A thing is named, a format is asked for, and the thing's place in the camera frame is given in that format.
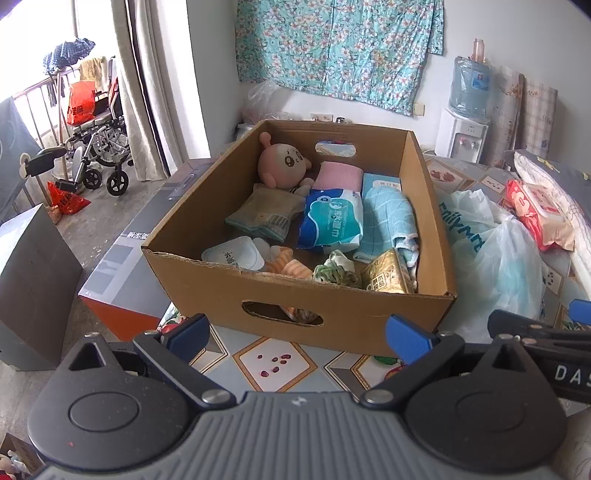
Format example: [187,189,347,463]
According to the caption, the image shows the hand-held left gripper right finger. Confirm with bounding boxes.
[360,315,539,409]

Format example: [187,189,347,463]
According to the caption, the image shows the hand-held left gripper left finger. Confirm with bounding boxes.
[69,314,236,409]

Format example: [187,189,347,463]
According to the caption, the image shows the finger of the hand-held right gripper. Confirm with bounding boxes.
[488,310,591,344]
[569,300,591,329]

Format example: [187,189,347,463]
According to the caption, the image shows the brown cardboard box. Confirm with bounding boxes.
[141,119,459,360]

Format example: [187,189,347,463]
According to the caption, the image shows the light blue towel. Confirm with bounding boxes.
[353,187,421,268]

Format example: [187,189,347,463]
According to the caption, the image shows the pink mesh sponge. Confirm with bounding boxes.
[313,161,365,192]

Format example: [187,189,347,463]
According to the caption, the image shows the gold snack packet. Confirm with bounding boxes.
[360,248,416,294]

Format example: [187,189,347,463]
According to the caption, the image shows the white plastic bag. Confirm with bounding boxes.
[434,187,550,335]

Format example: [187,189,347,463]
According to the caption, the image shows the grey orange appliance carton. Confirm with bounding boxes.
[78,159,218,344]

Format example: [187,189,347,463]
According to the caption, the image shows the green white knitted cloth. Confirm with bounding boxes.
[313,250,362,287]

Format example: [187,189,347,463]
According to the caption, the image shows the pink wet wipes packet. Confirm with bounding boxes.
[504,179,577,252]

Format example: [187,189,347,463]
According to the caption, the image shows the grey blanket yellow prints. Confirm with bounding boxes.
[505,148,591,204]

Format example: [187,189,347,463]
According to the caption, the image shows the blue tissue pack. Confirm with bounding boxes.
[297,187,365,252]

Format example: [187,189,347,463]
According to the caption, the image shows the olive green packet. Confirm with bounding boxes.
[225,184,305,243]

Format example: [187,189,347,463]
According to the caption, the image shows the grey cabinet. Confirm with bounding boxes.
[0,203,84,372]

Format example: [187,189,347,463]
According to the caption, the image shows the red plastic bag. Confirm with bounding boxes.
[46,181,92,215]

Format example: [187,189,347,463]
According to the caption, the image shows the pink plush doll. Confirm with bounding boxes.
[256,131,319,191]

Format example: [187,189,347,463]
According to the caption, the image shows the checkered patterned board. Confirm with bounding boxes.
[519,76,559,158]

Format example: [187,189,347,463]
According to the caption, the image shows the white water dispenser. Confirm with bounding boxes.
[435,107,490,163]

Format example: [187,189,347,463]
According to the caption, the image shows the floral patterned board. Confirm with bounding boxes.
[482,65,527,169]

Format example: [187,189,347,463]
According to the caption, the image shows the wheelchair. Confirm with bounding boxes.
[58,55,132,195]

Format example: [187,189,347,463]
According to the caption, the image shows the black saddle seat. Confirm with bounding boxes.
[21,147,69,177]

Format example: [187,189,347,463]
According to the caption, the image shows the blue water bottle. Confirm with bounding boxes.
[449,55,496,124]

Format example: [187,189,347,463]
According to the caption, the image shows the dark printed cloth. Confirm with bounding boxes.
[0,97,43,224]

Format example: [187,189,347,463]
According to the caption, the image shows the clear plastic bag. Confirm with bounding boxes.
[242,78,291,125]

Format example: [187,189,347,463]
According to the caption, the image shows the beige curtain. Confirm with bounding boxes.
[99,0,168,182]

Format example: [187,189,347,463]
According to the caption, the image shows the orange plastic bag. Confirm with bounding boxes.
[67,80,98,126]

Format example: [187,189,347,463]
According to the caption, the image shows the yellow towel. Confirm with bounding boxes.
[78,56,108,84]

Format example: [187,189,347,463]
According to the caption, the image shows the blue checkered garment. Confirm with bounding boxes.
[44,38,97,75]

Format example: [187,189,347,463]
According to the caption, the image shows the teal floral wall cloth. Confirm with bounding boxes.
[235,0,445,115]

